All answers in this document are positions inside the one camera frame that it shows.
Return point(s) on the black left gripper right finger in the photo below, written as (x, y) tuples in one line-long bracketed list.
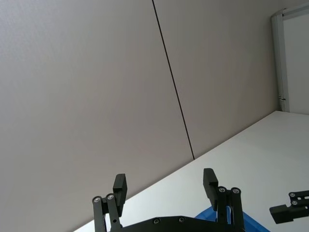
[(211, 193)]

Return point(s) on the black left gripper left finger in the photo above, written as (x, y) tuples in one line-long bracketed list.
[(120, 193)]

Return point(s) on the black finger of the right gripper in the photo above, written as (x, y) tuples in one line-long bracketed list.
[(281, 213)]

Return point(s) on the blue plastic bin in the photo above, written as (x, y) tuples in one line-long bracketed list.
[(205, 214)]

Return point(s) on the pale grey frame post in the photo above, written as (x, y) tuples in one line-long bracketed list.
[(279, 60)]

